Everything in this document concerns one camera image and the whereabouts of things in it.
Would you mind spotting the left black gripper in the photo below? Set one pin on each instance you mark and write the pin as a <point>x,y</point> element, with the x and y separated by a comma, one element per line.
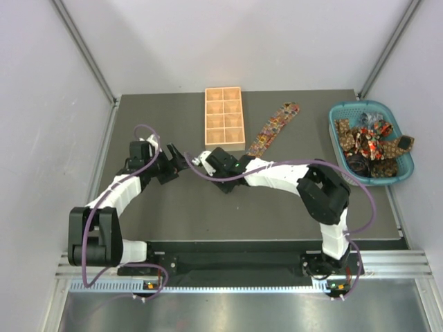
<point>172,171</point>

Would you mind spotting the red floral tie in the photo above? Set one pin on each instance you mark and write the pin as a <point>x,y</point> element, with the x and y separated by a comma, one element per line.
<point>368,141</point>

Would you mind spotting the grey slotted cable duct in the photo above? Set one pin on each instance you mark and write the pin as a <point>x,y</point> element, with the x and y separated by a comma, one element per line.
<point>144,286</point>

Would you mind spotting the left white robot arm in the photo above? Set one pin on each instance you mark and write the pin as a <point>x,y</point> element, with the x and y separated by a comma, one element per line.
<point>95,237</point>

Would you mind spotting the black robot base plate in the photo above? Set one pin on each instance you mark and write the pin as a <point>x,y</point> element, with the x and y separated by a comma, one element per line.
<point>247,263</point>

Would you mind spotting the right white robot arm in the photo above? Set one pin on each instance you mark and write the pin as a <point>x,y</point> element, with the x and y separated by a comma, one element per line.
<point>322,191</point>

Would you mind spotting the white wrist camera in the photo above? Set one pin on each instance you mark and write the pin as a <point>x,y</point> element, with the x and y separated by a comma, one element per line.
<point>201,161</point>
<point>153,140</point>

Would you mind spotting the dark rolled tie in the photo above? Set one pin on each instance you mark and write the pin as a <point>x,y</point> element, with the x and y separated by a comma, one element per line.
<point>359,165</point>

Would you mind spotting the colourful banana print tie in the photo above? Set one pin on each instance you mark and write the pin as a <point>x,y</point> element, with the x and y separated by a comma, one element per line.
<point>274,125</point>

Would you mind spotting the wooden eight-compartment box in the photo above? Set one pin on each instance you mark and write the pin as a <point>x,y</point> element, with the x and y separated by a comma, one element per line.
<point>224,119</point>

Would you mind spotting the teal plastic basket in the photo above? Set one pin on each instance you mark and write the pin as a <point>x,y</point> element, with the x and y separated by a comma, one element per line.
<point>352,111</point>

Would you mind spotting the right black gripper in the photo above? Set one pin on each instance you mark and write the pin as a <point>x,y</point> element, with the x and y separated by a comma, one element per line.
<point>226,189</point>

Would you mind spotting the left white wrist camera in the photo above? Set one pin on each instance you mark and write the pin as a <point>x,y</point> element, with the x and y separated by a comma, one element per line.
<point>153,140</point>

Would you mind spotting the blue grey tie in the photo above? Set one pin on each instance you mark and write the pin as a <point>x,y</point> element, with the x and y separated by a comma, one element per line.
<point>367,119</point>

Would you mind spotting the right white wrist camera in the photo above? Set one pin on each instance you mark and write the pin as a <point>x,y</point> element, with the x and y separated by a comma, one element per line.
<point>201,161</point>

